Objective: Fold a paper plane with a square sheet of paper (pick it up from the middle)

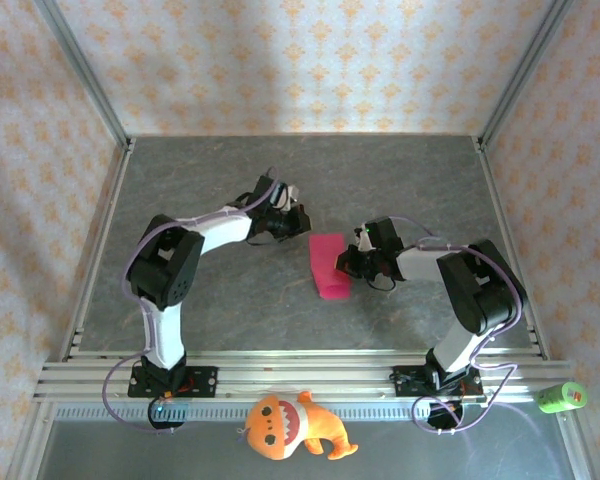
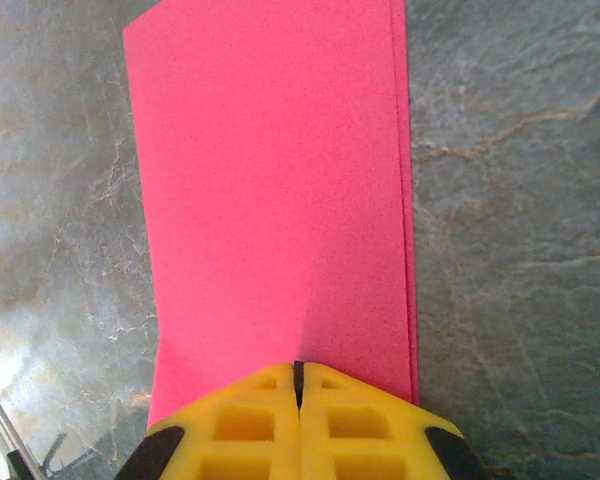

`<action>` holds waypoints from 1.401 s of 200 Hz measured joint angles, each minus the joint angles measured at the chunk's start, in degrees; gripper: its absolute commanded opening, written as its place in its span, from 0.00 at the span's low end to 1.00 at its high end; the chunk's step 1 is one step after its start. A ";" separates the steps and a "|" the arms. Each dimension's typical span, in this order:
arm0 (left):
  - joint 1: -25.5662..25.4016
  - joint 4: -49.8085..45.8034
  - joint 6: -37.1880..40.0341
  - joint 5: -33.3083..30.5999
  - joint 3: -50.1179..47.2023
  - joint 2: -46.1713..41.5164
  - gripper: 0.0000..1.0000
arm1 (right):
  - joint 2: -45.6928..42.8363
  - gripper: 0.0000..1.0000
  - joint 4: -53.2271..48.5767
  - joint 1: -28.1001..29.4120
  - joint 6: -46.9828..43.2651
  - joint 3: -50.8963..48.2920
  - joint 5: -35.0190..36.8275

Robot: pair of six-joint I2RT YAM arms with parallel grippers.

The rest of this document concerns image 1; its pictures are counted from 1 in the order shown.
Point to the pink cloth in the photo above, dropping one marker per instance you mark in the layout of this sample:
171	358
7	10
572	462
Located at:
327	270

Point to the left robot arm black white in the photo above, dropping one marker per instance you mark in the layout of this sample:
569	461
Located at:
170	265

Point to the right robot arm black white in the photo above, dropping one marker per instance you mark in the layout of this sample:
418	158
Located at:
480	285

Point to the orange shark plush toy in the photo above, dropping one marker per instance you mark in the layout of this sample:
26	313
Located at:
280	425

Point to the green cylindrical can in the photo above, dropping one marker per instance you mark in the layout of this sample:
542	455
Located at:
560	398

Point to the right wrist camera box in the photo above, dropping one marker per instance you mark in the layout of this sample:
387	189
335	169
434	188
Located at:
365	242

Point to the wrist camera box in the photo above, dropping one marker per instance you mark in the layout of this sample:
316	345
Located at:
365	242
286	195

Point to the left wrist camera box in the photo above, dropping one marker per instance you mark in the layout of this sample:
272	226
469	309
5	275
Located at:
286	195

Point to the aluminium mounting rail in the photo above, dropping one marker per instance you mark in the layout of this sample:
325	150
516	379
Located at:
305	375

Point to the right aluminium table side rail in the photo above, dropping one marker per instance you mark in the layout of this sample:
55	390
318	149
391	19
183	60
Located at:
502	220

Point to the aluminium table side rail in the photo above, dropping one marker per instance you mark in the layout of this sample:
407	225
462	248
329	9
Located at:
502	220
108	220

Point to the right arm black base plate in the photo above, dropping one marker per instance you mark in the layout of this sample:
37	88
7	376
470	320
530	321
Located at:
405	382

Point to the left aluminium table side rail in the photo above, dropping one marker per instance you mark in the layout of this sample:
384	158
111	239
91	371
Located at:
108	220

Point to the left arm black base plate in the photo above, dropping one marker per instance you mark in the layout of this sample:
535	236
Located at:
205	381

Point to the right aluminium frame post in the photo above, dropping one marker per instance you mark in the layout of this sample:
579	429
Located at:
520	75

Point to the aluminium frame post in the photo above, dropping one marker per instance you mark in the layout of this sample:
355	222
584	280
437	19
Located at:
87	75
520	75

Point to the left aluminium frame post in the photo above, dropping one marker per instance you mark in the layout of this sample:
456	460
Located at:
87	75

